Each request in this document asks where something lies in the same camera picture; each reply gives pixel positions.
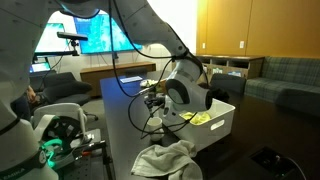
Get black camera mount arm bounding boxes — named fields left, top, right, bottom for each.
left=33, top=39, right=81, bottom=63

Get white plastic storage box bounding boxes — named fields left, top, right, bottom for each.
left=156, top=98, right=237, bottom=152

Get seated person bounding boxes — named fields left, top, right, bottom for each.
left=9, top=84, right=39, bottom=121

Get yellow cloth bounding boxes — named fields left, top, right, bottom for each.
left=179, top=111, right=212, bottom=126

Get open laptop computer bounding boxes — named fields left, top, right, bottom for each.
left=29, top=61, right=52, bottom=74

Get black office chair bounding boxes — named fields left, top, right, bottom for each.
left=209, top=73, right=247, bottom=94

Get green plaid sofa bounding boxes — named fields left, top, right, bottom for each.
left=244, top=55, right=320, bottom=116

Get black clothing pile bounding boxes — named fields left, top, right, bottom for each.
left=199, top=83, right=230, bottom=103

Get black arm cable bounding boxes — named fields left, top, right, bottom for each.
left=107, top=0, right=201, bottom=141

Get white towel cloth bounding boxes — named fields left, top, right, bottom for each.
left=130, top=139, right=204, bottom=180

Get wooden shelf cabinet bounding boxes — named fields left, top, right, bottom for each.
left=196, top=54, right=266, bottom=84

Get low wooden bench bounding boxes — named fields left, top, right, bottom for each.
left=79, top=60, right=157, bottom=98

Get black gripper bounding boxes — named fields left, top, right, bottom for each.
left=143, top=93, right=166, bottom=118

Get black swivel chair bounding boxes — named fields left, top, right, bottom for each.
left=42, top=70, right=99, bottom=122

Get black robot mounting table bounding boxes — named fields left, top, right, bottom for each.
left=58, top=128, right=114, bottom=180

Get wall mounted display screen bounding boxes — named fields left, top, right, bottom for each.
left=34, top=22, right=68, bottom=54
left=73, top=13, right=143, bottom=55

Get table power socket box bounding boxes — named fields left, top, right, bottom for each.
left=249, top=145, right=308, bottom=180

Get black stereo camera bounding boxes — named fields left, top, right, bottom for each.
left=56, top=31, right=89, bottom=43

